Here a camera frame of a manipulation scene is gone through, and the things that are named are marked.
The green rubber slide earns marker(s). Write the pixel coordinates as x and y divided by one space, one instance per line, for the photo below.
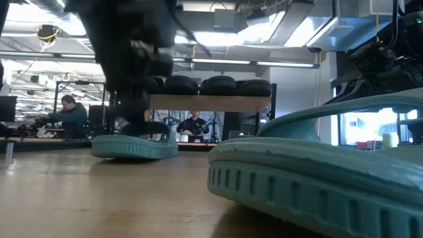
132 148
297 172

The large window with black frame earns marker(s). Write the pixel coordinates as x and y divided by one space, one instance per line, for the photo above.
370 125

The person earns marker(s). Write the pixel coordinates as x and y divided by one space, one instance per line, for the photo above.
193 124
74 115

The yellow-green cylinder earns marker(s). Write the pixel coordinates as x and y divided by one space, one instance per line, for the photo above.
388 140

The small ceiling security camera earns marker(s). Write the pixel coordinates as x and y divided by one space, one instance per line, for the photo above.
314 50

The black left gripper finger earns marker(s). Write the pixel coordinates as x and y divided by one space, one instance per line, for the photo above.
140 109
123 105

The small red box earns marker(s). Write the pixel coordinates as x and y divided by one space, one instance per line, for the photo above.
362 144

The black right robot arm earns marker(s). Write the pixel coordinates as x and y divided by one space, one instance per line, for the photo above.
409 29

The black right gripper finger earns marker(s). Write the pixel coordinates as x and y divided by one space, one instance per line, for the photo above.
373 56
353 90

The black ceiling dome device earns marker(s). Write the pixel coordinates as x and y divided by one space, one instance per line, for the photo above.
48 33

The wooden shelf with black frame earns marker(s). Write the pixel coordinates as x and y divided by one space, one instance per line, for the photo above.
215 103

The background black robot arm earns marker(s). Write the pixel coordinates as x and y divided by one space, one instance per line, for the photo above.
31 127

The silver metal post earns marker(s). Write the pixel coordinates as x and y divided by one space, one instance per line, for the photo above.
10 152

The black monitor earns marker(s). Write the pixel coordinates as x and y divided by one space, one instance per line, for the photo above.
8 109

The grey ceiling junction box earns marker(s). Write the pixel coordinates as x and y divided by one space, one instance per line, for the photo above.
224 18

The grey storage box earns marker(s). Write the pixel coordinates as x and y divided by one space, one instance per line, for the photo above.
239 135

